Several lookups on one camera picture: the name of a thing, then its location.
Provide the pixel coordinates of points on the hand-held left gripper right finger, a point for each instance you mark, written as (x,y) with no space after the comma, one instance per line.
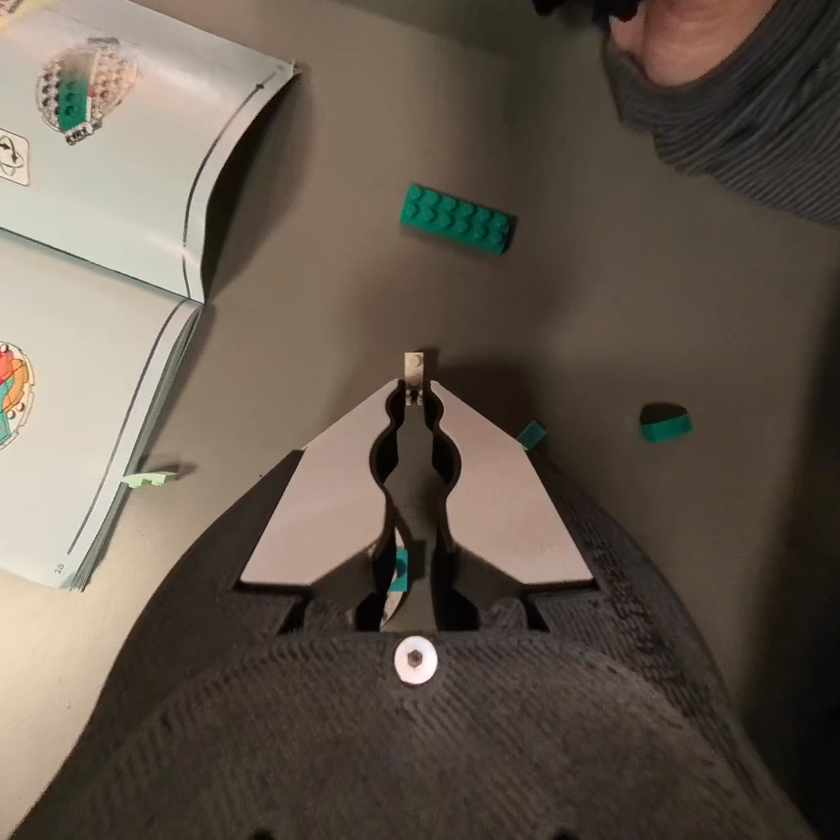
(518,525)

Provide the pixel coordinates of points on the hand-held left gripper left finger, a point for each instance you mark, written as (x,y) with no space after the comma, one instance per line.
(315,518)

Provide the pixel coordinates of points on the round colourful lego build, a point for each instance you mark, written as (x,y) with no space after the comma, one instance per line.
(400,568)

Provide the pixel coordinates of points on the white lego clip piece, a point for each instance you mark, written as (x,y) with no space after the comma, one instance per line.
(415,371)

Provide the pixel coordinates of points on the long green lego plate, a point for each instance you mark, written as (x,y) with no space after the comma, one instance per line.
(459,220)

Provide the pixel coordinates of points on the lego instruction booklet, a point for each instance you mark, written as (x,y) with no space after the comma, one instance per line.
(98,197)

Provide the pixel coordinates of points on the teal lego piece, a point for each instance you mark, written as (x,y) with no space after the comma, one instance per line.
(533,434)
(666,426)

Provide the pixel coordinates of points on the pale green lego piece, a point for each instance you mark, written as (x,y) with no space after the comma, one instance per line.
(151,479)

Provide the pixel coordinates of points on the person's right hand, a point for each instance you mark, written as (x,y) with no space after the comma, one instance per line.
(689,39)

